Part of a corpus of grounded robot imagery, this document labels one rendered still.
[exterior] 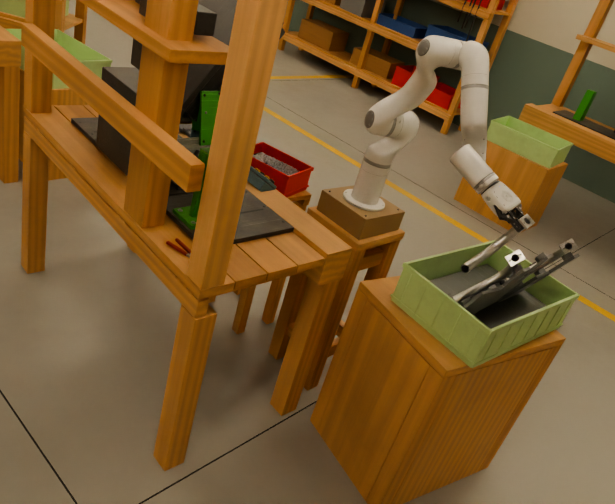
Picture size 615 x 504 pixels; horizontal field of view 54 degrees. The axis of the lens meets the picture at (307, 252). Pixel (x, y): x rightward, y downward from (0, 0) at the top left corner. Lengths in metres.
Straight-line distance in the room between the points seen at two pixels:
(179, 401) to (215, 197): 0.82
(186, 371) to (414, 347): 0.80
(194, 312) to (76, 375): 1.00
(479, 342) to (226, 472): 1.14
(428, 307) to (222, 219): 0.84
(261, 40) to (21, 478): 1.75
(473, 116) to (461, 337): 0.75
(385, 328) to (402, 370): 0.17
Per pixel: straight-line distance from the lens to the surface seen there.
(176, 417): 2.32
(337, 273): 2.38
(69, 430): 2.67
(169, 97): 2.01
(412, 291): 2.26
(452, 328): 2.18
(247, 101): 1.67
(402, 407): 2.33
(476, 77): 2.14
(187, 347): 2.10
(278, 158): 3.01
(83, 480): 2.52
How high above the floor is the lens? 2.01
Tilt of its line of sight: 30 degrees down
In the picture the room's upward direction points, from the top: 17 degrees clockwise
